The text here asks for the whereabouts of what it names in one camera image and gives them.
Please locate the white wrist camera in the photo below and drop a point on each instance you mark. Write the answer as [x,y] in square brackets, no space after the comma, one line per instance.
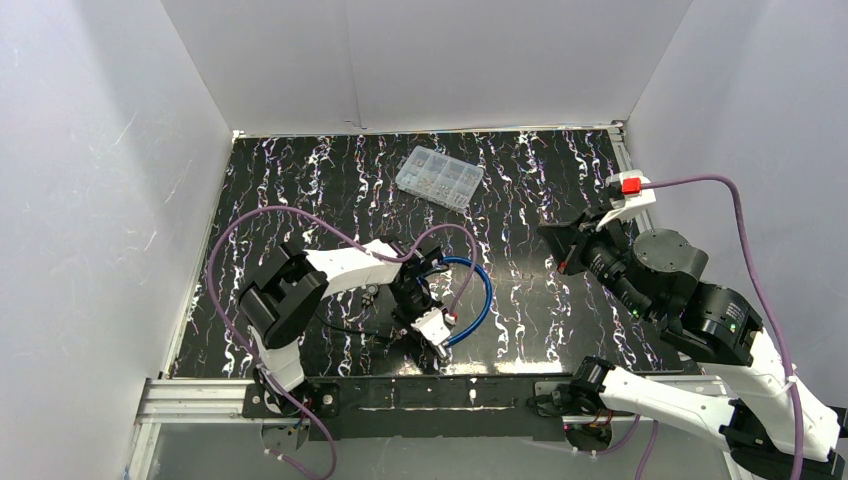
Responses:
[435,326]
[628,195]

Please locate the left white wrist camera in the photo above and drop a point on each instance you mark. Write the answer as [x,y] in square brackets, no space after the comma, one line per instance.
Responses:
[435,326]

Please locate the clear plastic parts box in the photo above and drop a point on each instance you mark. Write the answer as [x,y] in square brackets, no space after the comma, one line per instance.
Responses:
[439,178]

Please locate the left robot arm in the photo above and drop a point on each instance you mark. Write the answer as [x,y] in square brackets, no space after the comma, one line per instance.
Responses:
[283,296]

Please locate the small silver lock key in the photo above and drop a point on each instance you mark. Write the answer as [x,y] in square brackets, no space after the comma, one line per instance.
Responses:
[400,333]

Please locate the black cable padlock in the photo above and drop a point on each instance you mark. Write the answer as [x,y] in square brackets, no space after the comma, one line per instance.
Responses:
[351,329]

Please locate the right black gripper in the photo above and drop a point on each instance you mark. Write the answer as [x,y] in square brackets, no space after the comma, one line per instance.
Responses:
[573,245]

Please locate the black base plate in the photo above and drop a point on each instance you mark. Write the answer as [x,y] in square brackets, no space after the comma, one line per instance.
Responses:
[435,406]

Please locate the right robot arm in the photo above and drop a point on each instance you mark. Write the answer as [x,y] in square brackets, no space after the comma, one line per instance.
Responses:
[657,277]

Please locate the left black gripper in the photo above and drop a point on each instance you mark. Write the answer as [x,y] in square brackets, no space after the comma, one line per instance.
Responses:
[405,315]

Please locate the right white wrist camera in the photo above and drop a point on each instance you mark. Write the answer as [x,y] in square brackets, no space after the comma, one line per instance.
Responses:
[628,195]

